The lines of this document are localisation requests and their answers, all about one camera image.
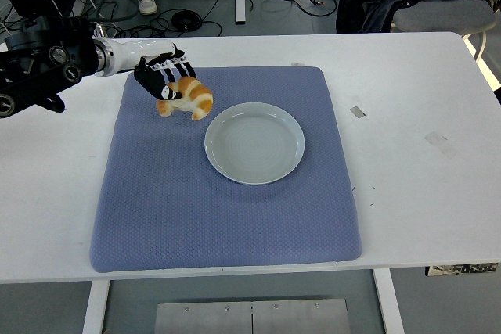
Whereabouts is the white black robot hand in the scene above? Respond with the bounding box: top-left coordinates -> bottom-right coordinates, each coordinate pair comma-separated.
110,38 -> 197,102

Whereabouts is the golden croissant bread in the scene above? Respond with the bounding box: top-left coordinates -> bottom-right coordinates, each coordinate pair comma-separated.
156,77 -> 214,121

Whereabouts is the blue quilted mat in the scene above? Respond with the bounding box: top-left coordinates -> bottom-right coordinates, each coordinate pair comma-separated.
88,66 -> 362,275

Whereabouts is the grey round plate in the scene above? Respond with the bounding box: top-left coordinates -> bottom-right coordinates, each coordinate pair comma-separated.
204,102 -> 306,186

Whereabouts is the white table leg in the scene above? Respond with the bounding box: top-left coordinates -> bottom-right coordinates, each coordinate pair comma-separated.
372,268 -> 406,334
81,279 -> 111,334

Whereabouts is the grey metal plate with screws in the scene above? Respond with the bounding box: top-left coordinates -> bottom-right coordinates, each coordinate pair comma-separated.
153,297 -> 351,334

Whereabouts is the chair with grey cushion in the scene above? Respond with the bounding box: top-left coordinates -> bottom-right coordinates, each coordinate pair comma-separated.
391,0 -> 498,64

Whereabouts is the large clear tape piece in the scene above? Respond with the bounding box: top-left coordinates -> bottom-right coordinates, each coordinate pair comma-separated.
424,131 -> 459,160

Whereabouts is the black table control panel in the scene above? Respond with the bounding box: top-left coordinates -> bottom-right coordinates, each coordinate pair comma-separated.
424,262 -> 498,277

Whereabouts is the black cable coil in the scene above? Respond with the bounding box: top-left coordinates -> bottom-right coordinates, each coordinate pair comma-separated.
171,10 -> 203,33

